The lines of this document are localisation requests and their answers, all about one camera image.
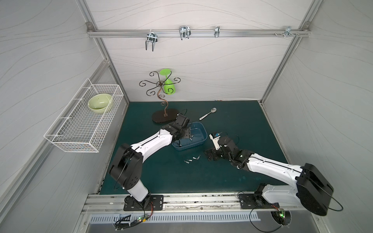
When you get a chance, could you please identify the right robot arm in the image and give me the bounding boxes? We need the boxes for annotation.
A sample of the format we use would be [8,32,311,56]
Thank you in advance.
[205,133,334,216]

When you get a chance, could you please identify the black cable right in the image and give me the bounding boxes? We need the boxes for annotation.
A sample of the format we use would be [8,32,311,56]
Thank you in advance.
[236,191,292,233]

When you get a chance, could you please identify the small metal hook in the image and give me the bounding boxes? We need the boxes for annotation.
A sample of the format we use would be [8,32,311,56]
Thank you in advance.
[214,26,220,38]

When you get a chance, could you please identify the metal double hook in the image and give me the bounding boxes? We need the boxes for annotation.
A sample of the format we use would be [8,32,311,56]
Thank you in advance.
[145,32,158,51]

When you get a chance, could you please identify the metal spoon white handle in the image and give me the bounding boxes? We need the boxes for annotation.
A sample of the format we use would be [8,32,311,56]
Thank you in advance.
[199,107,217,121]

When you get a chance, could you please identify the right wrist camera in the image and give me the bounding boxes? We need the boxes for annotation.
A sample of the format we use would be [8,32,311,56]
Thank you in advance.
[209,133,220,150]

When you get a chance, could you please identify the aluminium top rail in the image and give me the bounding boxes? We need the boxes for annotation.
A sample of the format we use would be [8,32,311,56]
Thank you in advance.
[87,29,311,39]

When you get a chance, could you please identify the metal loop hook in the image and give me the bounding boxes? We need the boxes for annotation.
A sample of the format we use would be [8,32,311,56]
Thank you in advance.
[179,26,191,40]

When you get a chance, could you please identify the green plastic goblet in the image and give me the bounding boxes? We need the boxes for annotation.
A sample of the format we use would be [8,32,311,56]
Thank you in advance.
[160,69,175,95]

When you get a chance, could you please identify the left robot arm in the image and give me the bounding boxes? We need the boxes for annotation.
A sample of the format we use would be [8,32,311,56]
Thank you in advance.
[108,114,190,210]

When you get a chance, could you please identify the black cable bundle left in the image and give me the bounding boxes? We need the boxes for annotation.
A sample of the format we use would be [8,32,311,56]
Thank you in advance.
[114,200,154,231]

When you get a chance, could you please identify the metal pronged hook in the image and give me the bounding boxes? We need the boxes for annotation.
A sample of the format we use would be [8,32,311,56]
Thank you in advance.
[274,26,300,38]

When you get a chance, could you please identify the blue plastic storage box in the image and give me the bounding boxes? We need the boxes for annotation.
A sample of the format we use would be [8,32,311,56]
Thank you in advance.
[171,122,207,151]

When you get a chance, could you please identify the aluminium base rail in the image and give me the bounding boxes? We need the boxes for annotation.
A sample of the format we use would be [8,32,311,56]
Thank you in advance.
[81,191,309,215]

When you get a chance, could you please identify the white wire basket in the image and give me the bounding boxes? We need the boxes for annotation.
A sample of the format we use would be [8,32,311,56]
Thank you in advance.
[44,79,124,153]

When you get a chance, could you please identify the brown metal cup stand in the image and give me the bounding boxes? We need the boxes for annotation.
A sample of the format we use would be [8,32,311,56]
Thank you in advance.
[139,71,181,123]

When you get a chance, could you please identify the light green bowl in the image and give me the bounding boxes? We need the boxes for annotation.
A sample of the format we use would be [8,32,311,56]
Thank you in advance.
[87,93,113,114]

